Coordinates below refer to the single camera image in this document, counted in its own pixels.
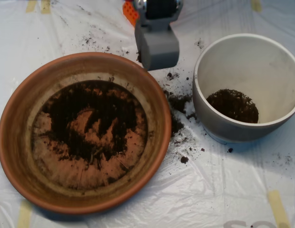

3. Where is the white ceramic pot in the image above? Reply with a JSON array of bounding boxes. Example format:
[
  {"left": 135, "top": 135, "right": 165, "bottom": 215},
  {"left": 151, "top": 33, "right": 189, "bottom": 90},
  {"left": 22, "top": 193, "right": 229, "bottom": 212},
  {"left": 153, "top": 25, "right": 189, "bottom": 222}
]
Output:
[{"left": 192, "top": 33, "right": 295, "bottom": 144}]

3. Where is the clear plastic sheet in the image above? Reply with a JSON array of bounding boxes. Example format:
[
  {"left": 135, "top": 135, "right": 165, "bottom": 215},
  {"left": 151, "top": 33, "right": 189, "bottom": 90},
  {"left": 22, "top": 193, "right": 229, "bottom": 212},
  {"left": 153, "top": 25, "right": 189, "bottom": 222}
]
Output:
[{"left": 0, "top": 0, "right": 295, "bottom": 228}]

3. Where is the spilled soil pile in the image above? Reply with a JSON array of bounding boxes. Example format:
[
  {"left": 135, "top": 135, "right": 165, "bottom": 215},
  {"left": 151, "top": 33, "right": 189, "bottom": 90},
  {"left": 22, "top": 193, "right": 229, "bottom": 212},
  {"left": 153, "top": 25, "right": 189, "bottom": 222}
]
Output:
[{"left": 163, "top": 89, "right": 198, "bottom": 138}]

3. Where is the terracotta saucer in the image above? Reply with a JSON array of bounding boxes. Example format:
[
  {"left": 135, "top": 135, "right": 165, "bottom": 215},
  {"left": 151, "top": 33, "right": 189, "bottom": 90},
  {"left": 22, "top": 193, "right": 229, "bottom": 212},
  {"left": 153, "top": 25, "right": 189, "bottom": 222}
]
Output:
[{"left": 0, "top": 52, "right": 172, "bottom": 216}]

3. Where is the dark soil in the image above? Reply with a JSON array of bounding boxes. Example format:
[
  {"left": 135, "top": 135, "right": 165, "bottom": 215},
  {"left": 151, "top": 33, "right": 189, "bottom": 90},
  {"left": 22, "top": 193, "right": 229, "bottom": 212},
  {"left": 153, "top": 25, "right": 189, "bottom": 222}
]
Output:
[
  {"left": 206, "top": 89, "right": 259, "bottom": 124},
  {"left": 39, "top": 80, "right": 141, "bottom": 171}
]

